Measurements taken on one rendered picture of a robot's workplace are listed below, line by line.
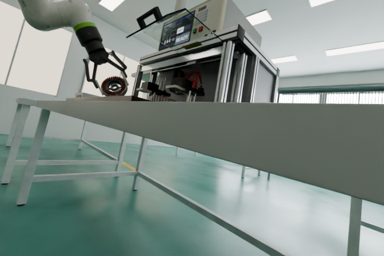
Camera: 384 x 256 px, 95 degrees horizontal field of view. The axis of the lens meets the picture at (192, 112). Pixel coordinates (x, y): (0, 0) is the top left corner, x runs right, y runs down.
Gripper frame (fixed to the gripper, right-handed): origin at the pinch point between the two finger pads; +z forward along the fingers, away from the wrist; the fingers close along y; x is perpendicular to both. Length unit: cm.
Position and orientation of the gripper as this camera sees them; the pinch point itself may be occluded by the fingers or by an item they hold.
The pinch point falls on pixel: (114, 86)
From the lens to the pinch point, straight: 90.5
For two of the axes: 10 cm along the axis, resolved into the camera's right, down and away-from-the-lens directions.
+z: 3.9, 9.0, 1.7
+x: 4.1, -0.1, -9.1
